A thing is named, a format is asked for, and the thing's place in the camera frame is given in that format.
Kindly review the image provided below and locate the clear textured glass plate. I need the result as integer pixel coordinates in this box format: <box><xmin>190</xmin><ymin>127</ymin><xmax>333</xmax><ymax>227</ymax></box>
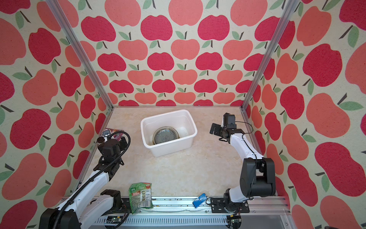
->
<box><xmin>152</xmin><ymin>127</ymin><xmax>180</xmax><ymax>145</ymax></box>

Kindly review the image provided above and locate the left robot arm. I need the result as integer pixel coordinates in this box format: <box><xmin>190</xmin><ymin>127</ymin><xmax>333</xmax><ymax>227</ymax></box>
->
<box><xmin>39</xmin><ymin>131</ymin><xmax>131</xmax><ymax>229</ymax></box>

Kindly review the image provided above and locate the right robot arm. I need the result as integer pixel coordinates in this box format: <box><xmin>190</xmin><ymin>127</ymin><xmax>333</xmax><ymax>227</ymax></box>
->
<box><xmin>210</xmin><ymin>123</ymin><xmax>276</xmax><ymax>207</ymax></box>

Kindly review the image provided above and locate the white plastic bin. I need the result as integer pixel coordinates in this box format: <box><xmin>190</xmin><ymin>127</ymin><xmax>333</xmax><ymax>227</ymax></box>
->
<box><xmin>141</xmin><ymin>109</ymin><xmax>198</xmax><ymax>157</ymax></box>

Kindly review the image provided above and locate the purple snack packet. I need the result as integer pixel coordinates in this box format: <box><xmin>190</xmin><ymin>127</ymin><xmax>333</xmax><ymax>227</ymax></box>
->
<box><xmin>102</xmin><ymin>128</ymin><xmax>124</xmax><ymax>141</ymax></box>

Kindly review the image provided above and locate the green snack packet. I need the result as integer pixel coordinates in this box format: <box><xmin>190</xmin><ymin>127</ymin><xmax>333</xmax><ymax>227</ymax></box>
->
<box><xmin>129</xmin><ymin>182</ymin><xmax>153</xmax><ymax>214</ymax></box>

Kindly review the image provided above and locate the blue small box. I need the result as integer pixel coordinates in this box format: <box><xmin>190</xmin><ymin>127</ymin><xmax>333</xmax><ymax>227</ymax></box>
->
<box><xmin>193</xmin><ymin>193</ymin><xmax>207</xmax><ymax>208</ymax></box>

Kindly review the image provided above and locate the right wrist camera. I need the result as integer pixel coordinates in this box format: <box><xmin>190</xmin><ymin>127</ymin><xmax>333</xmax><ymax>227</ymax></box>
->
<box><xmin>223</xmin><ymin>113</ymin><xmax>237</xmax><ymax>129</ymax></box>

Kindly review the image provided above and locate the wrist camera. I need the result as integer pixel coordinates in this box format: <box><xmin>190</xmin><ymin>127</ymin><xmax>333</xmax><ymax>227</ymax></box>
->
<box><xmin>223</xmin><ymin>113</ymin><xmax>237</xmax><ymax>129</ymax></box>
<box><xmin>102</xmin><ymin>129</ymin><xmax>111</xmax><ymax>137</ymax></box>

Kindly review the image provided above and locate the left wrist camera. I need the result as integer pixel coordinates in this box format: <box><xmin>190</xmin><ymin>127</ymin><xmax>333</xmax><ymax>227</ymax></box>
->
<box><xmin>102</xmin><ymin>129</ymin><xmax>111</xmax><ymax>137</ymax></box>

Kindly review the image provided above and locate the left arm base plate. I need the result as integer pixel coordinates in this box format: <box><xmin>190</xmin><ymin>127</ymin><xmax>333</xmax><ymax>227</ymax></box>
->
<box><xmin>102</xmin><ymin>198</ymin><xmax>132</xmax><ymax>216</ymax></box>

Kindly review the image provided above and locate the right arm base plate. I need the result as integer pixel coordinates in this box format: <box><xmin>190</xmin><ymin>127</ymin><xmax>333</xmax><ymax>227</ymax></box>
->
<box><xmin>206</xmin><ymin>197</ymin><xmax>250</xmax><ymax>214</ymax></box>

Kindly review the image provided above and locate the right aluminium frame post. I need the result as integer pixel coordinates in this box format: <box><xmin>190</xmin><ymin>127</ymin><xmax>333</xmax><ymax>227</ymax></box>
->
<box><xmin>240</xmin><ymin>0</ymin><xmax>300</xmax><ymax>113</ymax></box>

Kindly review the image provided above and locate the aluminium frame post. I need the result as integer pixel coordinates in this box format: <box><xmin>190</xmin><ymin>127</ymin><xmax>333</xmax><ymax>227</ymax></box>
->
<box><xmin>240</xmin><ymin>0</ymin><xmax>300</xmax><ymax>113</ymax></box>
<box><xmin>46</xmin><ymin>0</ymin><xmax>114</xmax><ymax>111</ymax></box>

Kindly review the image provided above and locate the front aluminium rail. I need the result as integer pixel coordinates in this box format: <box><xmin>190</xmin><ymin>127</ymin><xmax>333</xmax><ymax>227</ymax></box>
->
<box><xmin>89</xmin><ymin>196</ymin><xmax>296</xmax><ymax>229</ymax></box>

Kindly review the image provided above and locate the left aluminium frame post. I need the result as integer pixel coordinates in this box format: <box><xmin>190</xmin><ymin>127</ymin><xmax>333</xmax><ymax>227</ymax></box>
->
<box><xmin>46</xmin><ymin>0</ymin><xmax>114</xmax><ymax>111</ymax></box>

